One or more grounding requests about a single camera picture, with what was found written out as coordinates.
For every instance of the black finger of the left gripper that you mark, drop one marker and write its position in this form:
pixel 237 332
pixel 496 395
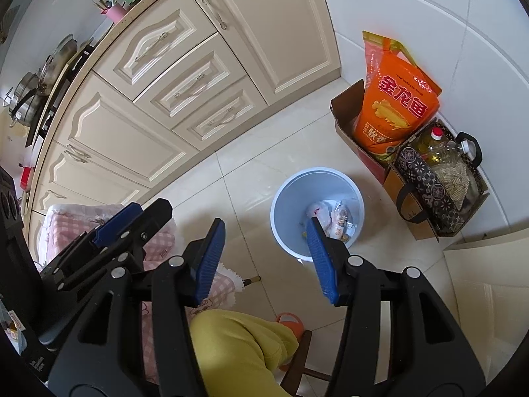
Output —
pixel 87 258

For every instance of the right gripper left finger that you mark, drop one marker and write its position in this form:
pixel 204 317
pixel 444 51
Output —
pixel 132 336

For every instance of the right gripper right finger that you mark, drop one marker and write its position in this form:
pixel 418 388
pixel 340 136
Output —
pixel 399 337

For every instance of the trash inside bin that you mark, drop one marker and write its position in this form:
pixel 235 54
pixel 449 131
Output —
pixel 337 218

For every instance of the light blue trash bin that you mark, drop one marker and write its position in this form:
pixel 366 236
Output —
pixel 322 193

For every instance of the cream kitchen cabinets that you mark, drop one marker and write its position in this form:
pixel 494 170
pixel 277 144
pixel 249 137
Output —
pixel 170 84

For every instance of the pink checkered tablecloth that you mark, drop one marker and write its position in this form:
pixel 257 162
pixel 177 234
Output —
pixel 63 223

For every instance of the red box on counter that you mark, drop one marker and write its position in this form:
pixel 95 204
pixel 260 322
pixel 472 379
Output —
pixel 26 177

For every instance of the yellow trouser leg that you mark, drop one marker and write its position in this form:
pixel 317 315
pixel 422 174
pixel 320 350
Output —
pixel 232 351

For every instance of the orange slipper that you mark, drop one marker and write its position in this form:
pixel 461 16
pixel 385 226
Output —
pixel 288 330

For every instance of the wooden stool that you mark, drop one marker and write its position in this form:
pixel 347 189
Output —
pixel 297 368

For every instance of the black gas stove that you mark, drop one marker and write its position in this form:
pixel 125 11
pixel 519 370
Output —
pixel 41 125

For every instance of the black patterned tote bag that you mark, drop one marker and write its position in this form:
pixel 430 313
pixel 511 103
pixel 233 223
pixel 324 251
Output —
pixel 449 195

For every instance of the steel cooking pot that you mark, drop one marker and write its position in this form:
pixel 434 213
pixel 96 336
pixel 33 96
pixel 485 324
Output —
pixel 33 89

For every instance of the brown cardboard box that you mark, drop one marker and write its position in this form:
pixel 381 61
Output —
pixel 345 108

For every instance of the cooking oil bottle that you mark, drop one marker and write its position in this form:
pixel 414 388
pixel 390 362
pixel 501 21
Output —
pixel 436 147

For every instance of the pink utensil cup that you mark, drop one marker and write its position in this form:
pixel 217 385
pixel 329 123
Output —
pixel 112 10

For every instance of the orange rice bag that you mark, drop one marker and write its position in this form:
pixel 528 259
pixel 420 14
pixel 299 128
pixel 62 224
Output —
pixel 399 97

